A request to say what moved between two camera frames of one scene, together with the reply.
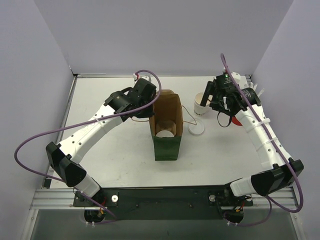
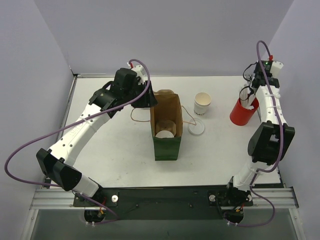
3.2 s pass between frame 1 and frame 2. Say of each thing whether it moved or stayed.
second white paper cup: stayed
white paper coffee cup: stayed
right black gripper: moved
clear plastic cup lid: stayed
